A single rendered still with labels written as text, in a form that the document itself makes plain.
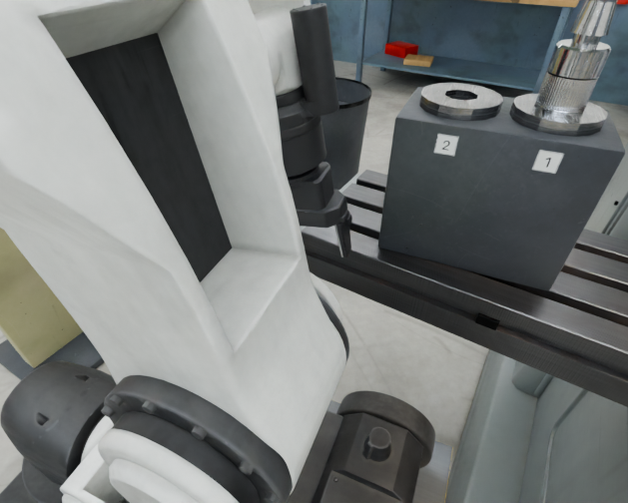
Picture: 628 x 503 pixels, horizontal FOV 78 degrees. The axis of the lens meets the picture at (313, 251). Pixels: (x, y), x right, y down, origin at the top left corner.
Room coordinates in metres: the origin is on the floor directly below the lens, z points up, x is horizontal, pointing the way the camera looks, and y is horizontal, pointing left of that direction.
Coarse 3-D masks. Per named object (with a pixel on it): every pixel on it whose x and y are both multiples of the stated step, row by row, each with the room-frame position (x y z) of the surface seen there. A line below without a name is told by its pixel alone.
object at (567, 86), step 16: (560, 64) 0.40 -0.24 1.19; (576, 64) 0.39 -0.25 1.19; (592, 64) 0.39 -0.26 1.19; (544, 80) 0.42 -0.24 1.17; (560, 80) 0.40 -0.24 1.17; (576, 80) 0.39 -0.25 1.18; (592, 80) 0.39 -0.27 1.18; (544, 96) 0.41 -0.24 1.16; (560, 96) 0.40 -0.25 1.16; (576, 96) 0.39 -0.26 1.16; (560, 112) 0.39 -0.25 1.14; (576, 112) 0.39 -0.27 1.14
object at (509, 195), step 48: (432, 96) 0.45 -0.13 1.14; (480, 96) 0.45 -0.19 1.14; (528, 96) 0.45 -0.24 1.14; (432, 144) 0.40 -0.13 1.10; (480, 144) 0.39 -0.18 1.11; (528, 144) 0.37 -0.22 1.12; (576, 144) 0.35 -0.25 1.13; (432, 192) 0.40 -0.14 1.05; (480, 192) 0.38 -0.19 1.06; (528, 192) 0.36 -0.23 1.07; (576, 192) 0.34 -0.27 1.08; (384, 240) 0.42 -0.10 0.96; (432, 240) 0.40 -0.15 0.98; (480, 240) 0.37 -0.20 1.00; (528, 240) 0.35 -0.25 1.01; (576, 240) 0.34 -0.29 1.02
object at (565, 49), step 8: (568, 40) 0.43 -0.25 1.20; (560, 48) 0.41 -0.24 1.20; (568, 48) 0.40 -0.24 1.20; (576, 48) 0.40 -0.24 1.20; (584, 48) 0.40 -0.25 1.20; (592, 48) 0.40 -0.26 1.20; (600, 48) 0.40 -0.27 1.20; (608, 48) 0.40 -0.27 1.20; (560, 56) 0.41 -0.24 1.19; (568, 56) 0.40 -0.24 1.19; (576, 56) 0.40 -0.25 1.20; (584, 56) 0.39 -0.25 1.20; (592, 56) 0.39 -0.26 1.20; (600, 56) 0.39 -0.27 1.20
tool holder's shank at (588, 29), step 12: (588, 0) 0.41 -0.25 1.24; (600, 0) 0.40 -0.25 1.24; (612, 0) 0.40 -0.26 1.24; (588, 12) 0.41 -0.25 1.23; (600, 12) 0.40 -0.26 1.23; (612, 12) 0.40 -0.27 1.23; (576, 24) 0.41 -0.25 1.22; (588, 24) 0.40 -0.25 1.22; (600, 24) 0.40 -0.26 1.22; (576, 36) 0.41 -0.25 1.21; (588, 36) 0.40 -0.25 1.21; (600, 36) 0.40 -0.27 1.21
